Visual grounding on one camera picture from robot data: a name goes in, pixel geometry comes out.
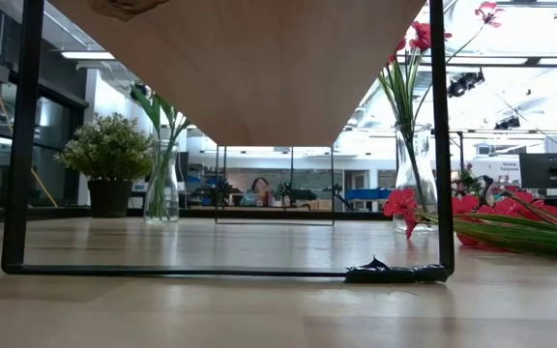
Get black computer monitor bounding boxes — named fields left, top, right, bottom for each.
left=518, top=153, right=557, bottom=189

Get blue storage bins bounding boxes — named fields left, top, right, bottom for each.
left=344, top=188, right=396, bottom=202

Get ceiling light strip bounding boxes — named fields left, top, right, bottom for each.
left=60, top=50, right=116, bottom=62

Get yellow artificial tulip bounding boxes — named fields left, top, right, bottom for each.
left=131, top=82, right=191, bottom=219

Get small red flower bunch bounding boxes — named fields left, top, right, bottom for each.
left=377, top=0, right=507, bottom=204

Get black tape lump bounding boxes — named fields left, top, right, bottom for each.
left=344, top=257, right=449, bottom=285

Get potted plant with white flowers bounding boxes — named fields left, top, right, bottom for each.
left=54, top=111, right=155, bottom=218

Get large red flower bunch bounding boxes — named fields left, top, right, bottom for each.
left=382, top=187, right=557, bottom=265

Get clear glass vase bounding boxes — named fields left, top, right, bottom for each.
left=142, top=138, right=182, bottom=224
left=393, top=123, right=440, bottom=236

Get black aluminium table frame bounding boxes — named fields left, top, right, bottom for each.
left=0, top=205, right=396, bottom=221

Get person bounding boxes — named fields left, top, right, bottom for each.
left=244, top=177, right=273, bottom=208

